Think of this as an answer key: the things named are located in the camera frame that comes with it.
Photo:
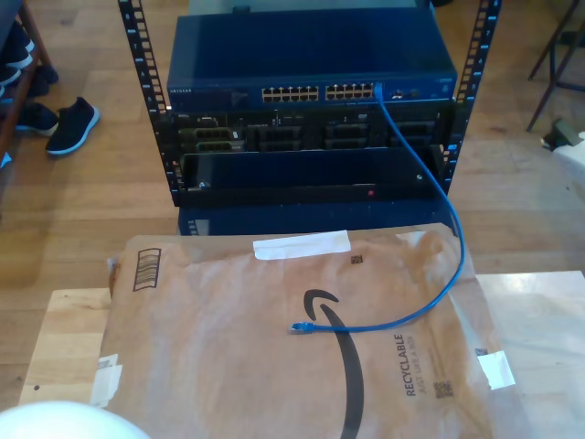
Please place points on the brown paper mailer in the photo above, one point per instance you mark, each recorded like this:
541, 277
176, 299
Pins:
228, 343

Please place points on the black rack server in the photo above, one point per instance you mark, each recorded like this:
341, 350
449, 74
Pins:
297, 132

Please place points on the dark metal chair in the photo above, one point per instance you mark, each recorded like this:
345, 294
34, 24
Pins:
571, 39

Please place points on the white tape strip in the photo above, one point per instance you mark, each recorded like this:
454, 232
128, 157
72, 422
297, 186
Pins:
301, 244

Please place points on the dark blue rack unit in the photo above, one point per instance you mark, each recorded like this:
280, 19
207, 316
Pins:
297, 219

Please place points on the blue network switch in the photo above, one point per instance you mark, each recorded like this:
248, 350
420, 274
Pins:
311, 50

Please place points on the white paper label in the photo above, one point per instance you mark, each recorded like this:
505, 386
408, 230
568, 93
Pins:
106, 379
496, 369

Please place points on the dark sneaker white sole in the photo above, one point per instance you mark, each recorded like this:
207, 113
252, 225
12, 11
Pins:
9, 75
73, 123
18, 46
39, 118

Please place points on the black perforated rack post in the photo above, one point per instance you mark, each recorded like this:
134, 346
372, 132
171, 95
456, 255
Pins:
135, 46
484, 46

